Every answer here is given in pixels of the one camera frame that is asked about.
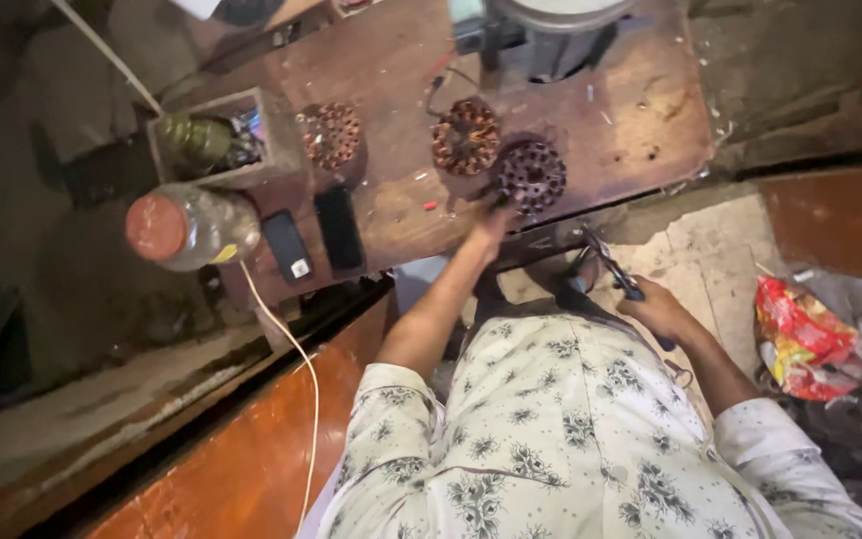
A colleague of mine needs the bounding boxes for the person's left hand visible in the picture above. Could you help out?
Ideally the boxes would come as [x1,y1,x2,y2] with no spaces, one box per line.
[471,196,516,259]

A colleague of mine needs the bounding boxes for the person's right hand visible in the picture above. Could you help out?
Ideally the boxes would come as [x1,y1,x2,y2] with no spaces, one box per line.
[617,275,700,347]

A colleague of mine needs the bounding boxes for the dark metal pliers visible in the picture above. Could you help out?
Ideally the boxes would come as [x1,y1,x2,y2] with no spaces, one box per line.
[579,225,677,353]

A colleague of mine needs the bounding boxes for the dark bare motor stator core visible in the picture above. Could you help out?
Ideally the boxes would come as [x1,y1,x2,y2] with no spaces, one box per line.
[495,139,568,218]

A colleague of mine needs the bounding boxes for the person's sandalled foot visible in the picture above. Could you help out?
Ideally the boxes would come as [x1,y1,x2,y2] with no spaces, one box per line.
[551,251,603,311]

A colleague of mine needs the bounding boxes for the person's floral patterned shirt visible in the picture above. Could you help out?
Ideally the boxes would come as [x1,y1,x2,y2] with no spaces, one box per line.
[317,313,862,539]

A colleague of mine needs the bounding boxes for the red and yellow snack bag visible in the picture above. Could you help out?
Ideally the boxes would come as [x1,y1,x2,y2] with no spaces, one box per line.
[754,275,862,402]

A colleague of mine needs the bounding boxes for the copper wound motor stator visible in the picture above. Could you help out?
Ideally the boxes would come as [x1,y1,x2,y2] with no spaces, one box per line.
[431,97,502,178]

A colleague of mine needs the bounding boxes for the wooden workbench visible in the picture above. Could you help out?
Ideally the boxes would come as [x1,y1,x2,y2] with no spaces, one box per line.
[148,0,716,308]

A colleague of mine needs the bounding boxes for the black smartphone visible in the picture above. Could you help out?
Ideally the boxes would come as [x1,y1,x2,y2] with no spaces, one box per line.
[313,186,365,272]

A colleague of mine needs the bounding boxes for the rusty brown motor stator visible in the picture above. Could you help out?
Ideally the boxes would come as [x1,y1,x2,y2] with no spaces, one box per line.
[301,101,363,172]

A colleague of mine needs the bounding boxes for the black phone with white sticker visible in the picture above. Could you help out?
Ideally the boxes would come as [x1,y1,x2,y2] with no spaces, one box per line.
[261,210,314,283]

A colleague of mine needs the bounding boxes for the orange wooden board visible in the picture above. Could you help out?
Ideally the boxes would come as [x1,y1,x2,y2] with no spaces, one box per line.
[79,288,401,539]

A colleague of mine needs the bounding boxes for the wooden box of parts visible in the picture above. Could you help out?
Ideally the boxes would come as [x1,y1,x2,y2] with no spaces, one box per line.
[147,87,305,190]

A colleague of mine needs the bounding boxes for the plastic jar with red lid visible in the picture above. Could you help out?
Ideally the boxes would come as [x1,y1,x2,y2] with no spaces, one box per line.
[125,183,263,272]

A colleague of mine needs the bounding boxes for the green plastic bottle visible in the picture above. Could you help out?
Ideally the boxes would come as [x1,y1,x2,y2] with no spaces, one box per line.
[156,114,236,175]

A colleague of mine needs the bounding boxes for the white cable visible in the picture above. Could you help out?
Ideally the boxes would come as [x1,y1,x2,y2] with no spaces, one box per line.
[238,259,321,536]

